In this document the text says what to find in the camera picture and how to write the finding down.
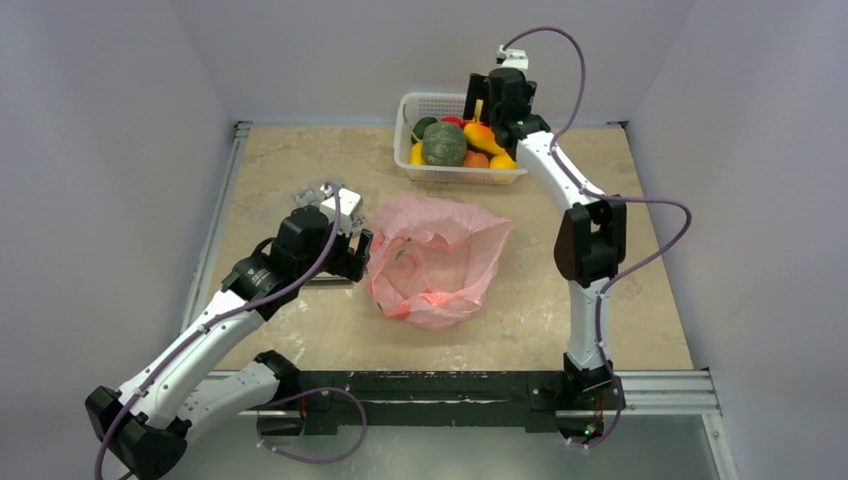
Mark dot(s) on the yellow orange fake fruit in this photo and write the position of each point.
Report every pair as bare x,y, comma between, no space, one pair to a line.
502,162

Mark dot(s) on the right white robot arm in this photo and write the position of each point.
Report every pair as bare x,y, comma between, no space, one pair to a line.
591,240

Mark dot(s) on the fake peach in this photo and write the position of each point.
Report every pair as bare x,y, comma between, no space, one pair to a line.
475,160

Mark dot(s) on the orange fake mango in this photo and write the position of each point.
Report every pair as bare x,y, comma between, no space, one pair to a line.
481,137

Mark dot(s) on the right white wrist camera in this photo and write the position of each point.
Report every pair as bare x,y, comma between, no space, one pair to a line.
508,57

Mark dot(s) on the white perforated plastic basket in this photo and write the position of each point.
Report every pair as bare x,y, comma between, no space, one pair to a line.
416,105

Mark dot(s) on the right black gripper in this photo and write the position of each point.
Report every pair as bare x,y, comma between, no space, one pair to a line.
478,92

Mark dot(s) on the pale yellow fake lemon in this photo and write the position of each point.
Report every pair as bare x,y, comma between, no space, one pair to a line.
478,111

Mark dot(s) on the pink printed plastic bag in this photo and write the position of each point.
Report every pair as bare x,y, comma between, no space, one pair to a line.
432,259

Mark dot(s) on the dark green fake avocado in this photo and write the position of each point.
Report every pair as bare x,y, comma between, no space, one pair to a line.
419,128

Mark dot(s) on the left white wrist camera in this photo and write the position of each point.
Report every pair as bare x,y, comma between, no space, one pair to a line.
345,203

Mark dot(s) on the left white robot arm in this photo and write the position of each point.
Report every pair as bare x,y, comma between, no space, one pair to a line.
149,421

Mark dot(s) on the clear plastic screw box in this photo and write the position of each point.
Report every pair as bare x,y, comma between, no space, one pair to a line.
316,194

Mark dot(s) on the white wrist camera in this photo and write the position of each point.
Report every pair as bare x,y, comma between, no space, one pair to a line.
508,57
345,203

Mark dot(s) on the black L-shaped metal tool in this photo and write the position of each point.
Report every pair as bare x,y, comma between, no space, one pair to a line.
325,278

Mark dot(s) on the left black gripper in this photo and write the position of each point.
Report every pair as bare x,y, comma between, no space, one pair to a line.
350,264

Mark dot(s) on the small red fake fruit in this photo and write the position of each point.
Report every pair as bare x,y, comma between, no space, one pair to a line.
453,120

